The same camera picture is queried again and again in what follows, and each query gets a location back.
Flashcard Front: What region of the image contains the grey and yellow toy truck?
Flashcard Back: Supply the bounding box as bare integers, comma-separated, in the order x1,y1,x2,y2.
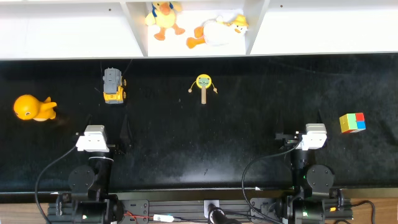
102,67,128,105

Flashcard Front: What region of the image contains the yellow rubber duck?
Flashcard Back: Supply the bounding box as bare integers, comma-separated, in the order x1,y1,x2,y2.
12,94,58,123

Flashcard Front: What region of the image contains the white plush duck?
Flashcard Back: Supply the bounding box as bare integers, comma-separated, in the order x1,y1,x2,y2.
185,14,250,50

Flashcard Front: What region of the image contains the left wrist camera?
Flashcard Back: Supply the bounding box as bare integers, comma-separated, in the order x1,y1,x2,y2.
75,124,111,154

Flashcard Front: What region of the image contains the many-coloured puzzle cube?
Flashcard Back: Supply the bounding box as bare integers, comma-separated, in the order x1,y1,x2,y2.
338,112,367,134

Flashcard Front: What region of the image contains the mounting rail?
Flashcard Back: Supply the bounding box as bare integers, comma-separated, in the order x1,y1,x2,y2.
46,198,356,224

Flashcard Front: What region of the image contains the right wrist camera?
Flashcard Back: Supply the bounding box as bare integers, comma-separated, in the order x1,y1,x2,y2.
300,123,328,152

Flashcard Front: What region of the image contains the yellow plush duck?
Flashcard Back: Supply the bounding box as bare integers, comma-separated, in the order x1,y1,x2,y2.
144,1,187,42

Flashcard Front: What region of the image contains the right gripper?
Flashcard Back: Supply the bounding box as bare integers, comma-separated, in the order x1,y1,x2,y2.
274,108,325,146

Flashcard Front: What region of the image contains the white shelf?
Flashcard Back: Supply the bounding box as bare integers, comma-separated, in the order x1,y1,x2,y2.
0,0,398,61

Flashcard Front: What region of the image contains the black cable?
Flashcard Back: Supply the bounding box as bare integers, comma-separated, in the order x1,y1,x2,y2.
241,140,303,224
34,145,78,224

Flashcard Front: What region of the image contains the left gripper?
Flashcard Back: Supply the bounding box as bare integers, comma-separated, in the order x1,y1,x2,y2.
83,113,134,156

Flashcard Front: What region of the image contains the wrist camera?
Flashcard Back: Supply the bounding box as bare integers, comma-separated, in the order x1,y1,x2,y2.
75,124,111,154
300,123,328,152

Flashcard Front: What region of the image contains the yellow rattle drum toy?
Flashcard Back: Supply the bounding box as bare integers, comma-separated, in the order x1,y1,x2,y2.
187,73,219,105

